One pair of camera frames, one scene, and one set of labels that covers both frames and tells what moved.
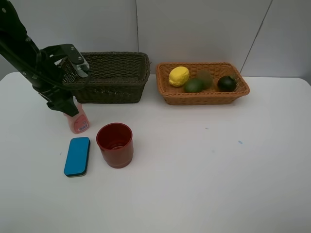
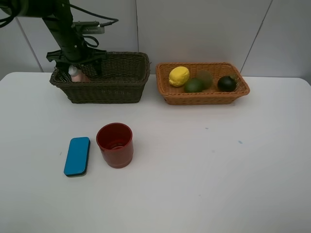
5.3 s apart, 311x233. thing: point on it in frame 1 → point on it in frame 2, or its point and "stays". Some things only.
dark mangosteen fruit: [227, 84] stays
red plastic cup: [115, 141] stays
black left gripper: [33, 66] → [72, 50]
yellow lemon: [178, 76] stays
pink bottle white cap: [79, 123] → [77, 75]
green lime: [194, 85] stays
